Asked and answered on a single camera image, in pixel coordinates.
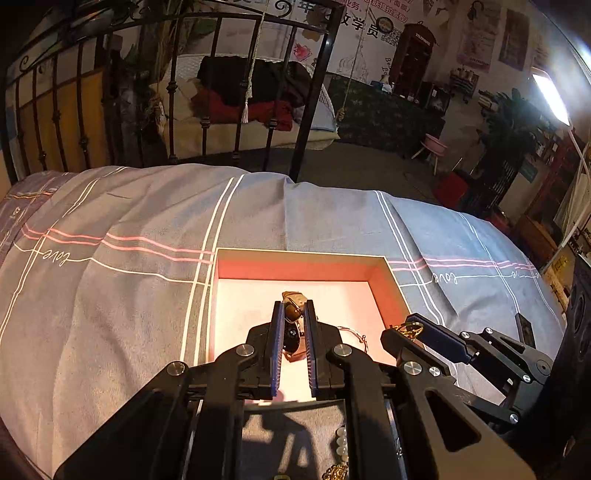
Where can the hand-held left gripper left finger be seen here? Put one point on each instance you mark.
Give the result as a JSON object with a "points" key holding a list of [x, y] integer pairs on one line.
{"points": [[276, 350]]}

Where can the bright lamp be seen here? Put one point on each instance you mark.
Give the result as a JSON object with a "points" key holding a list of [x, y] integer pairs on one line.
{"points": [[549, 97]]}

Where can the green patterned counter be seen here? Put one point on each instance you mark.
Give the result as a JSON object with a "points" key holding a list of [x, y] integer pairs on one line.
{"points": [[383, 120]]}

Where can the large printed wall banner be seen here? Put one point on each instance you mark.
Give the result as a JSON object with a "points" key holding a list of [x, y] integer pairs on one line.
{"points": [[369, 23]]}

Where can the pink stool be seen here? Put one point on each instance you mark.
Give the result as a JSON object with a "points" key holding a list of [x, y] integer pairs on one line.
{"points": [[431, 144]]}

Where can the white hanging swing chair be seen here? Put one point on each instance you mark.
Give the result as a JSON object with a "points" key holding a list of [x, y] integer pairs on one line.
{"points": [[277, 124]]}

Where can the grey jewelry tray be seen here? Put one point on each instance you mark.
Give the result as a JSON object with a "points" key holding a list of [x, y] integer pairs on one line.
{"points": [[286, 438]]}

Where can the gold ornament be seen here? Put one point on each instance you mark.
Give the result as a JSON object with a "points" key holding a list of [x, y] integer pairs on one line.
{"points": [[408, 328]]}

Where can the light wall poster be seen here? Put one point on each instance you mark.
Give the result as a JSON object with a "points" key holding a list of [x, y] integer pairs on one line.
{"points": [[473, 41]]}

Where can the black smartphone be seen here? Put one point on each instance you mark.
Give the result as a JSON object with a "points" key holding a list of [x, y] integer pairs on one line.
{"points": [[524, 327]]}

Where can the black metal bed frame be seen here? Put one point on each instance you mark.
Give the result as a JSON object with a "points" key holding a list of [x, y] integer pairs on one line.
{"points": [[314, 92]]}

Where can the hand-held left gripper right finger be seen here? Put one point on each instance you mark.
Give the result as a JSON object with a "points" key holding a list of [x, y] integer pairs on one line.
{"points": [[310, 350]]}

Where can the red box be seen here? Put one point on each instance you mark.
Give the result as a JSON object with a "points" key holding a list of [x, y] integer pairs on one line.
{"points": [[450, 189]]}

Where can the dark telephone booth cabinet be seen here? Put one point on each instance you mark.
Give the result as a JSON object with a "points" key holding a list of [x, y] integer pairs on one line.
{"points": [[413, 55]]}

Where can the green potted plant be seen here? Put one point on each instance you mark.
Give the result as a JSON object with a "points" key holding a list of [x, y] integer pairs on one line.
{"points": [[508, 120]]}

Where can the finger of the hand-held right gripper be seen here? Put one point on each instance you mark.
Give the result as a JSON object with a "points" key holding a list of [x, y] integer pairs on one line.
{"points": [[436, 337], [397, 342]]}

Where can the grey checked bedsheet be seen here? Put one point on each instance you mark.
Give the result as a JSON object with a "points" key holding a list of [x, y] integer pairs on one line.
{"points": [[115, 277]]}

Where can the pink-lined jewelry box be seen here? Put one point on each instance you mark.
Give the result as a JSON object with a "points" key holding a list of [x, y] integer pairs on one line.
{"points": [[249, 295]]}

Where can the dark wall poster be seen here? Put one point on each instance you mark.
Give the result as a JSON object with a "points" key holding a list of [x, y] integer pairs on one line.
{"points": [[512, 39]]}

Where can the wall bottle rack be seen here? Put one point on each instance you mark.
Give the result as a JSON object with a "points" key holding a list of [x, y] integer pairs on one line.
{"points": [[464, 81]]}

